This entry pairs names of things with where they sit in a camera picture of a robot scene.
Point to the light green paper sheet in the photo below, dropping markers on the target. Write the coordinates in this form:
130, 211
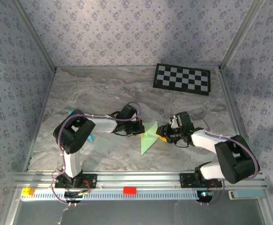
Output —
147, 143

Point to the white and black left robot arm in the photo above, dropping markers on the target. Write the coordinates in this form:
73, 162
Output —
103, 124

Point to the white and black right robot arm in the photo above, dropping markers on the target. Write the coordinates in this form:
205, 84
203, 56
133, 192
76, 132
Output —
207, 140

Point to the black white checkerboard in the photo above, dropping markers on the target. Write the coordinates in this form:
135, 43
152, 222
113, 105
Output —
181, 79

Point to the cyan blue marker pen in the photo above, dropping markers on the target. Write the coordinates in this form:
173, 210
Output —
72, 111

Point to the red block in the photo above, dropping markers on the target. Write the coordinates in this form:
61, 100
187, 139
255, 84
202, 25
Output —
130, 190

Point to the black round board with LEDs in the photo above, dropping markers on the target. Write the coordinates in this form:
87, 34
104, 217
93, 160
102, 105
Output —
204, 197

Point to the blue and white flat device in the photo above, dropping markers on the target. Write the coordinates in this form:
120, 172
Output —
246, 194

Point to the white torn tape strip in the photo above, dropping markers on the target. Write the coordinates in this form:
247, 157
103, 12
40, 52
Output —
62, 215

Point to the yellow block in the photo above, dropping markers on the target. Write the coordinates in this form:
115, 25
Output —
27, 191

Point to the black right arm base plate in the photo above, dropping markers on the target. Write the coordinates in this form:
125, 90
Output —
185, 180

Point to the aluminium mounting rail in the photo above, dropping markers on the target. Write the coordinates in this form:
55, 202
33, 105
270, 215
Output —
138, 179

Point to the aluminium table side rail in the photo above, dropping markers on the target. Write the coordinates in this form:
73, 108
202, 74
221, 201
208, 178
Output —
40, 117
232, 105

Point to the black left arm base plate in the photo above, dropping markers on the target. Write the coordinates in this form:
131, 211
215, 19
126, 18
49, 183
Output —
90, 181

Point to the aluminium table back rail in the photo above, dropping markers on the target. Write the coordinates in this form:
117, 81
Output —
103, 66

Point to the aluminium frame post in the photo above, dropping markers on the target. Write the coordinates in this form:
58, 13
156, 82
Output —
239, 35

